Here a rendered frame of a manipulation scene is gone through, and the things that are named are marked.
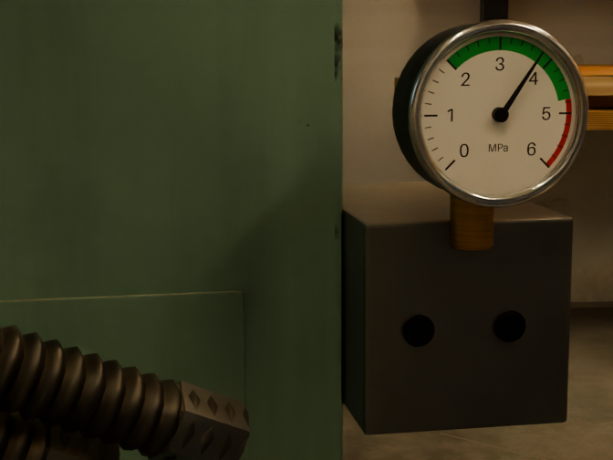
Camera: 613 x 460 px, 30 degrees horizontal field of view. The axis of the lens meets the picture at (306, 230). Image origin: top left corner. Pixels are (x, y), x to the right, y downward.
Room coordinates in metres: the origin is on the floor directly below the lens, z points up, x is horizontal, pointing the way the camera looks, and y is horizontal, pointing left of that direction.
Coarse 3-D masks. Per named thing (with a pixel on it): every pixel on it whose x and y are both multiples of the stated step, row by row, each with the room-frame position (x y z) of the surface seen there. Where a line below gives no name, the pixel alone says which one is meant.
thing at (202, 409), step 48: (0, 336) 0.31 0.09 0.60; (0, 384) 0.31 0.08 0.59; (48, 384) 0.31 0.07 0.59; (96, 384) 0.32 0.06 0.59; (144, 384) 0.33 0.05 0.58; (192, 384) 0.34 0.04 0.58; (0, 432) 0.32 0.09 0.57; (48, 432) 0.33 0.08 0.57; (96, 432) 0.32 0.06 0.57; (144, 432) 0.32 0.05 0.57; (192, 432) 0.33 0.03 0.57; (240, 432) 0.34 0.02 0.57
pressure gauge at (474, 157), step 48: (432, 48) 0.39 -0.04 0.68; (480, 48) 0.38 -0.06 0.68; (528, 48) 0.39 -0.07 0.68; (432, 96) 0.38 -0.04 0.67; (480, 96) 0.38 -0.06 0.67; (528, 96) 0.39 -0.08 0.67; (576, 96) 0.39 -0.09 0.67; (432, 144) 0.38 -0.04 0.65; (480, 144) 0.38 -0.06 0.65; (528, 144) 0.39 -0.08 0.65; (576, 144) 0.39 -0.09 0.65; (480, 192) 0.38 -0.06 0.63; (528, 192) 0.38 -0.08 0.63; (480, 240) 0.40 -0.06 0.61
